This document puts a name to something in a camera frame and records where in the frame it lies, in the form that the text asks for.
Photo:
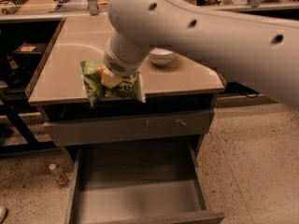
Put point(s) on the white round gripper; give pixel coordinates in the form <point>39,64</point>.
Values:
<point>119,64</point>

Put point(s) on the green jalapeno chip bag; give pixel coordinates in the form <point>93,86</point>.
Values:
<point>131,87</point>

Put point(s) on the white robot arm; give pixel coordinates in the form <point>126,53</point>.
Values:
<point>258,52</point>

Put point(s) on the grey drawer cabinet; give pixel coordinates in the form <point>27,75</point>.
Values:
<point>57,87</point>

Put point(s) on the closed grey top drawer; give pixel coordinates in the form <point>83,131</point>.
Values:
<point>128,128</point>

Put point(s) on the open grey middle drawer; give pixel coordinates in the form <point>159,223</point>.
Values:
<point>143,182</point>

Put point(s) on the white ceramic bowl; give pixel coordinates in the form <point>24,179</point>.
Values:
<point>161,57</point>

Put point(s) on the dark shelf with items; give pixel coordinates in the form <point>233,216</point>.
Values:
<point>22,62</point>

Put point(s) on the small bottle on floor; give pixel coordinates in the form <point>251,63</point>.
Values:
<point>59,175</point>

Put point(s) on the black coiled tool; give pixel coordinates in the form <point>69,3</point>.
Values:
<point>12,6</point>

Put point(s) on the white shoe tip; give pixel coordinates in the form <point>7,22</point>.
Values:
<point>3,213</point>

